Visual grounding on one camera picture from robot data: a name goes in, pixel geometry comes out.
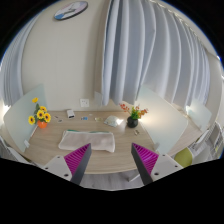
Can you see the right frosted desk divider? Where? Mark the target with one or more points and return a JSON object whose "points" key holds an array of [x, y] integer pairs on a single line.
{"points": [[163, 122]]}

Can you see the white wall socket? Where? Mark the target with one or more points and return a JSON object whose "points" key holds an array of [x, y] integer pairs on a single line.
{"points": [[84, 102]]}

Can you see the far right frosted divider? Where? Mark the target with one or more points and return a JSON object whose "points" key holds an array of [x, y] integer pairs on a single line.
{"points": [[199, 114]]}

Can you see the round wall clock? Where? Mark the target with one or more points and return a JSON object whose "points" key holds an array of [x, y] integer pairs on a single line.
{"points": [[71, 10]]}

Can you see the small white box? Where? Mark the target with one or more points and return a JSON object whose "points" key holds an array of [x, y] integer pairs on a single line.
{"points": [[70, 114]]}

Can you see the clear plastic packet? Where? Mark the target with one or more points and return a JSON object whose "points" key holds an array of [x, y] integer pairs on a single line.
{"points": [[113, 121]]}

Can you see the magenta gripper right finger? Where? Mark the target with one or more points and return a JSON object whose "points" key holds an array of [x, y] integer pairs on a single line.
{"points": [[152, 166]]}

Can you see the yellow-green chair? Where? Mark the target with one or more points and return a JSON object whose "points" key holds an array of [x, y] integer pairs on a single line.
{"points": [[184, 157]]}

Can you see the sunflowers in orange pot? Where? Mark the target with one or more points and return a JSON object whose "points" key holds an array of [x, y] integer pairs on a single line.
{"points": [[41, 117]]}

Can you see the beige folded towel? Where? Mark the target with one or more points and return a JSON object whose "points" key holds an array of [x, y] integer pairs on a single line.
{"points": [[99, 140]]}

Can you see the frosted desk divider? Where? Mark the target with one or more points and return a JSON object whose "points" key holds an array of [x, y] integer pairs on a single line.
{"points": [[16, 118], [163, 122]]}

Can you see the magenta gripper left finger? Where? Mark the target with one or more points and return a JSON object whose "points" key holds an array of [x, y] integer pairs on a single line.
{"points": [[72, 166]]}

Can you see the white-grey right curtain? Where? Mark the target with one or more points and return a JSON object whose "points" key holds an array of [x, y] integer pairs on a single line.
{"points": [[146, 44]]}

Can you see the white-grey left curtain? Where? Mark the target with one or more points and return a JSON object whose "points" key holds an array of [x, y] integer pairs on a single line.
{"points": [[11, 65]]}

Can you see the left frosted desk divider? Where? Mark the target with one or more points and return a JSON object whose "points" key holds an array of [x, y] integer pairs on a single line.
{"points": [[16, 118]]}

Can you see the orange flowers in black pot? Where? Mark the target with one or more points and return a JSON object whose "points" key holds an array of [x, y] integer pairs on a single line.
{"points": [[135, 113]]}

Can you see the white-grey curtain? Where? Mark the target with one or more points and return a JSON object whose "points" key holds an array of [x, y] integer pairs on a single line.
{"points": [[146, 44], [11, 65]]}

